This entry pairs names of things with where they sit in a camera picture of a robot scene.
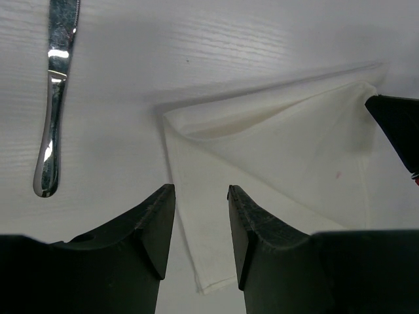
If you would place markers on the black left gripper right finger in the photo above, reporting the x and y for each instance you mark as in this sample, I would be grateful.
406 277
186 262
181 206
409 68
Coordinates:
277 266

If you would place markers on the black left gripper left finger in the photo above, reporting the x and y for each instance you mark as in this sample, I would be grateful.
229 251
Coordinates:
118 266

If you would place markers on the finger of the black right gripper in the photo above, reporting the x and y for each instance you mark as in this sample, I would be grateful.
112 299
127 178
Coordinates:
398 119

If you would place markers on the white cloth napkin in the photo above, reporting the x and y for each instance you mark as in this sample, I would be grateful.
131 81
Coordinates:
300 150

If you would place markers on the silver table knife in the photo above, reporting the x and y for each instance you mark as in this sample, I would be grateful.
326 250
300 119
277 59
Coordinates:
63 17

